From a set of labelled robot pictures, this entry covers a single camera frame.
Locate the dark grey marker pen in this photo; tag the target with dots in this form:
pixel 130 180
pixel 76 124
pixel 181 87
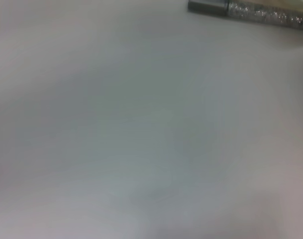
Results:
pixel 240 7

